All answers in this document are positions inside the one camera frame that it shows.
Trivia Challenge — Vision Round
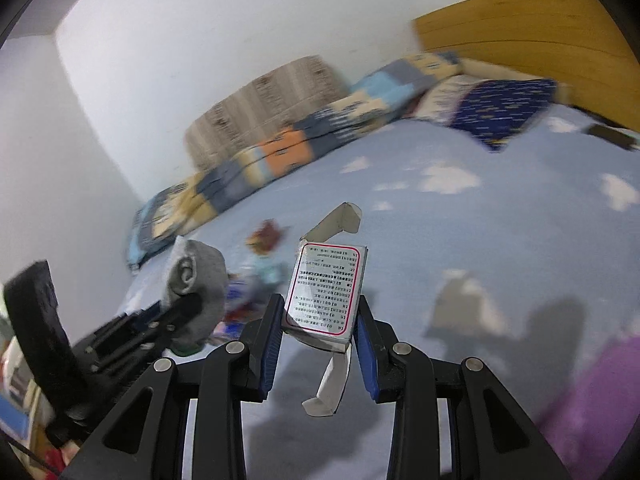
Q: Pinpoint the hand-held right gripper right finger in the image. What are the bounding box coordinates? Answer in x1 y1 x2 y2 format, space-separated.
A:
352 294 571 480

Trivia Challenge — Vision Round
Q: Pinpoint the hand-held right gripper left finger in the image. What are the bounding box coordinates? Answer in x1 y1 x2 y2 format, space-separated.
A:
60 294 286 480

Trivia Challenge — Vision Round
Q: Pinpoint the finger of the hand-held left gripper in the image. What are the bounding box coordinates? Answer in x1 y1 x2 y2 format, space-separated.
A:
87 327 176 378
95 292 203 348

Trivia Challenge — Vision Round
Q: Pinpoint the grey sock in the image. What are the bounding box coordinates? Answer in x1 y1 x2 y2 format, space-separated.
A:
164 237 229 357

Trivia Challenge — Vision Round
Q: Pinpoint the silver printed carton box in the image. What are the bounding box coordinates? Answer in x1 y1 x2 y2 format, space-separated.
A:
282 202 371 418

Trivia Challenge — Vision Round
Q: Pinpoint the blue box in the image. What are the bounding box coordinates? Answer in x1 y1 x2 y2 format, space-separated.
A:
0 392 32 432

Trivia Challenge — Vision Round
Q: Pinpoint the blue cloud-print bedsheet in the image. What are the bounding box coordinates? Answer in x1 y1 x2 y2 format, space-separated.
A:
120 105 640 480

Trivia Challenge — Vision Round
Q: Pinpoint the patchwork quilt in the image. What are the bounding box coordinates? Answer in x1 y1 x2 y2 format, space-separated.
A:
127 50 463 272

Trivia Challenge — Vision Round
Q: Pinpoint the striped beige pillow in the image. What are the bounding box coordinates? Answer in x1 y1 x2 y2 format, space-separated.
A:
184 55 351 174

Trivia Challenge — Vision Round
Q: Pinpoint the purple cloth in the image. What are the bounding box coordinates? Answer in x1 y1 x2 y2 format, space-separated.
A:
540 330 640 472

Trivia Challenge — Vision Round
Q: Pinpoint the white patterned pillow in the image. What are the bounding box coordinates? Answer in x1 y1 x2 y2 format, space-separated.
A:
415 74 482 122

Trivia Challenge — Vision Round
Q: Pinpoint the navy starry pillow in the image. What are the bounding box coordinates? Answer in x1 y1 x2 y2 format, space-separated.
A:
450 78 559 153

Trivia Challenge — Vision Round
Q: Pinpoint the dark flat object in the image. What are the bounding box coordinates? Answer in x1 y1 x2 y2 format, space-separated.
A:
586 124 640 153

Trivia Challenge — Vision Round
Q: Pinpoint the wooden headboard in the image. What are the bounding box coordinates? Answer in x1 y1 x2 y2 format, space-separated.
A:
412 0 640 132

